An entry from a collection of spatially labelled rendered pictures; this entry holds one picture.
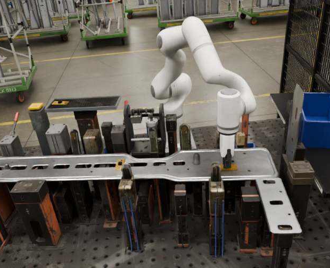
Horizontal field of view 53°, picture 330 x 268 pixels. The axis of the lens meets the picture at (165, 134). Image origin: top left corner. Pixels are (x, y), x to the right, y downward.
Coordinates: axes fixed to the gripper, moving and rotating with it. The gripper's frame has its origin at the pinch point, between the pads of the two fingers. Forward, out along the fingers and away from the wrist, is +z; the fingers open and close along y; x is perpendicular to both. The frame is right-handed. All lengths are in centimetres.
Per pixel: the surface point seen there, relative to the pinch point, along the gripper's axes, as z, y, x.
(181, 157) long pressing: 3.4, -9.1, -19.1
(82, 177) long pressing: 4, 3, -62
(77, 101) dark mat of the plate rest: -12, -41, -74
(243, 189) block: 5.2, 11.6, 5.3
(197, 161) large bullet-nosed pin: 1.6, -3.4, -12.3
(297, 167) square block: -2.8, 8.7, 25.9
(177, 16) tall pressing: 68, -696, -40
